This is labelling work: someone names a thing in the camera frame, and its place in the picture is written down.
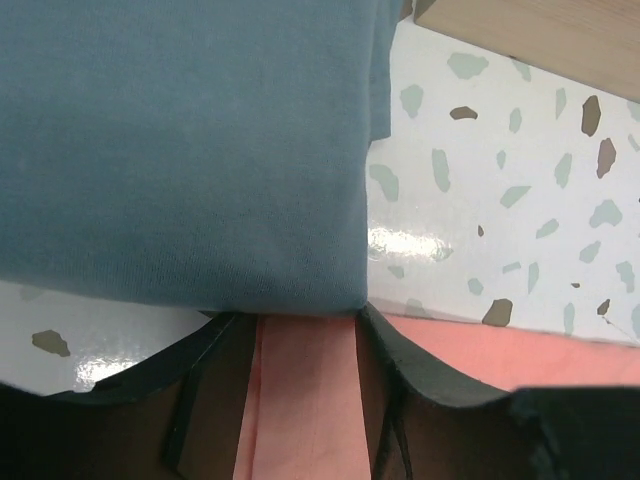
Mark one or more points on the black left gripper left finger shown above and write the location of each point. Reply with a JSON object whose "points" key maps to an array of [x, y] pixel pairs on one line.
{"points": [[175, 415]]}

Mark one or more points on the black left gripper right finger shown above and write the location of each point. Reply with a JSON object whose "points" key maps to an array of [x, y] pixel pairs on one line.
{"points": [[425, 419]]}

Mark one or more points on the salmon pink t shirt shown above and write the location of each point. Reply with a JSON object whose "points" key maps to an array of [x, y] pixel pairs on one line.
{"points": [[303, 415]]}

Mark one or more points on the folded teal t shirt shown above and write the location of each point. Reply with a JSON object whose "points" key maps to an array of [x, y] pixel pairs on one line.
{"points": [[199, 154]]}

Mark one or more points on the wooden compartment tray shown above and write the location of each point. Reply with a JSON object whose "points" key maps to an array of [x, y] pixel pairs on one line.
{"points": [[592, 42]]}

